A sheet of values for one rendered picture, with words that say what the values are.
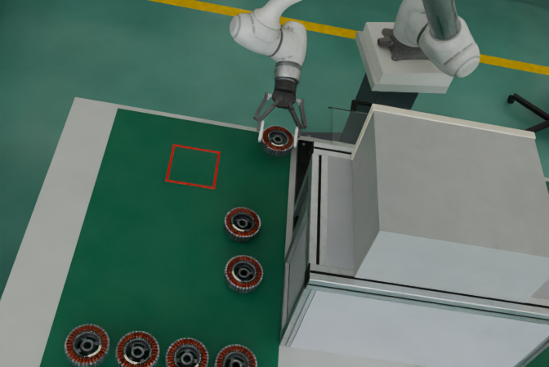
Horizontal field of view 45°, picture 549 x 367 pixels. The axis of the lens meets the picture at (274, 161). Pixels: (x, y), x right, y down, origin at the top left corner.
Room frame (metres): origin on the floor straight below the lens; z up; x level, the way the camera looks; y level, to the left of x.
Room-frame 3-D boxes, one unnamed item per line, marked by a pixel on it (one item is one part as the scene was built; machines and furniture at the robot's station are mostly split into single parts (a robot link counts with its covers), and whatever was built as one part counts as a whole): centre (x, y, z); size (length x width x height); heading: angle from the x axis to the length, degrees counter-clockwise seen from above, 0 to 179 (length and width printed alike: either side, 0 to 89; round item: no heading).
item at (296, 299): (0.99, -0.15, 0.91); 0.28 x 0.03 x 0.32; 9
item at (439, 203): (1.11, -0.44, 1.22); 0.44 x 0.39 x 0.20; 99
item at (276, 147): (1.53, 0.01, 0.82); 0.11 x 0.11 x 0.04
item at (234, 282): (1.02, 0.00, 0.77); 0.11 x 0.11 x 0.04
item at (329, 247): (1.12, -0.46, 1.09); 0.68 x 0.44 x 0.05; 99
